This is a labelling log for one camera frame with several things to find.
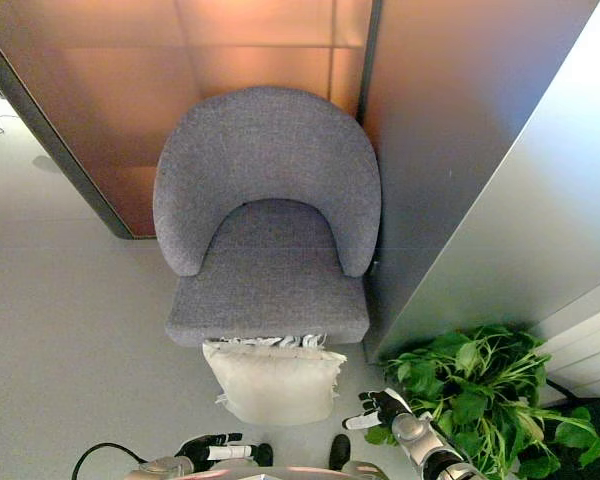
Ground silver robot leg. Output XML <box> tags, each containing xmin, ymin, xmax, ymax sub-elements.
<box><xmin>329</xmin><ymin>459</ymin><xmax>387</xmax><ymax>480</ymax></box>
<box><xmin>194</xmin><ymin>457</ymin><xmax>281</xmax><ymax>480</ymax></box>

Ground silver right robot leg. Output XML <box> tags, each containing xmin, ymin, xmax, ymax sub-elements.
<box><xmin>329</xmin><ymin>459</ymin><xmax>387</xmax><ymax>480</ymax></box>

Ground black plant pot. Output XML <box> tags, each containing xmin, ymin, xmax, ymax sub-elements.
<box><xmin>544</xmin><ymin>379</ymin><xmax>600</xmax><ymax>454</ymax></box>

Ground white panelled cabinet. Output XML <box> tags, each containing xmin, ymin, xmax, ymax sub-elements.
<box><xmin>528</xmin><ymin>272</ymin><xmax>600</xmax><ymax>397</ymax></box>

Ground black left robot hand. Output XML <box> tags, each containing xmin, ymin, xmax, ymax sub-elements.
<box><xmin>175</xmin><ymin>432</ymin><xmax>254</xmax><ymax>472</ymax></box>

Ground black right robot foot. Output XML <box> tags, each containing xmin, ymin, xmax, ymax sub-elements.
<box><xmin>328</xmin><ymin>433</ymin><xmax>352</xmax><ymax>471</ymax></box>

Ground thin floor cable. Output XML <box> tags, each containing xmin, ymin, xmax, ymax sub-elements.
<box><xmin>0</xmin><ymin>113</ymin><xmax>20</xmax><ymax>152</ymax></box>

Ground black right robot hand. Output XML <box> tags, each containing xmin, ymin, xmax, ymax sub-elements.
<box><xmin>341</xmin><ymin>387</ymin><xmax>414</xmax><ymax>432</ymax></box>

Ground silver left robot leg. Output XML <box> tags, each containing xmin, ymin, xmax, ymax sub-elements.
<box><xmin>194</xmin><ymin>457</ymin><xmax>281</xmax><ymax>480</ymax></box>

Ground green leafy plant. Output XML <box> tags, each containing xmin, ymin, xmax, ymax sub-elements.
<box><xmin>364</xmin><ymin>324</ymin><xmax>600</xmax><ymax>480</ymax></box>

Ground grey fabric armchair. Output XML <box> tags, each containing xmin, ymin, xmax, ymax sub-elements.
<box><xmin>152</xmin><ymin>85</ymin><xmax>383</xmax><ymax>347</ymax></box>

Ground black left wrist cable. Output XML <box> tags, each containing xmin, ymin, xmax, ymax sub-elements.
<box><xmin>71</xmin><ymin>442</ymin><xmax>147</xmax><ymax>480</ymax></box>

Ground white fringed pillow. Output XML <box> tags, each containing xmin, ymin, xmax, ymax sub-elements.
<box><xmin>201</xmin><ymin>333</ymin><xmax>348</xmax><ymax>427</ymax></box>

